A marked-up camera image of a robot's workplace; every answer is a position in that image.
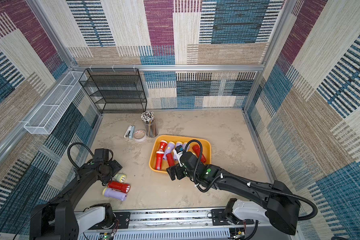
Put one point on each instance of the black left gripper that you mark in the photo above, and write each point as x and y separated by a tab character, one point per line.
116	166

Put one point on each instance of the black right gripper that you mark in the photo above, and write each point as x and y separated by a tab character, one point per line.
178	170

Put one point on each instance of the green flashlight yellow head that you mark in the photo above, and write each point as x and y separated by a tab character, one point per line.
119	177

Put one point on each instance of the purple flashlight yellow head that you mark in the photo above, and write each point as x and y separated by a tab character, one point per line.
169	148

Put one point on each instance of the red flashlight white flower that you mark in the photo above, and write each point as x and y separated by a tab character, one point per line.
162	146

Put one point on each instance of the yellow plastic storage tray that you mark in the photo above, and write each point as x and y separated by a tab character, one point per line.
207	150

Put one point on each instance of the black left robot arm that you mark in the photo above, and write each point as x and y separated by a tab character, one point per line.
56	220

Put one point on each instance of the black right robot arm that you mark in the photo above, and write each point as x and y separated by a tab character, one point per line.
276	203

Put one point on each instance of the grey white stapler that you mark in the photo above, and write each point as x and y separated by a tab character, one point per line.
129	132

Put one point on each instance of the beige tape roll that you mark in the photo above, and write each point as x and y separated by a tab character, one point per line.
139	135

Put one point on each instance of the mesh cup of pencils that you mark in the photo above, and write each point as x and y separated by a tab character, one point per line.
149	121

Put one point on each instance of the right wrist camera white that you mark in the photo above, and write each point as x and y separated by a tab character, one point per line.
179	152

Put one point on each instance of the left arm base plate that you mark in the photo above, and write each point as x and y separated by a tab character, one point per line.
121	221

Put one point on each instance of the aluminium front rail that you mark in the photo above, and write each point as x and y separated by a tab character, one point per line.
172	218

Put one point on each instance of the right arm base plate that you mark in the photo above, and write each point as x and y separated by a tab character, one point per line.
220	218

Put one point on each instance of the black wire mesh shelf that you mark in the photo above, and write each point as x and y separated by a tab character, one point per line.
115	90

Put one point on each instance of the white wire mesh basket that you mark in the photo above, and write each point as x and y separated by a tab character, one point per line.
48	115

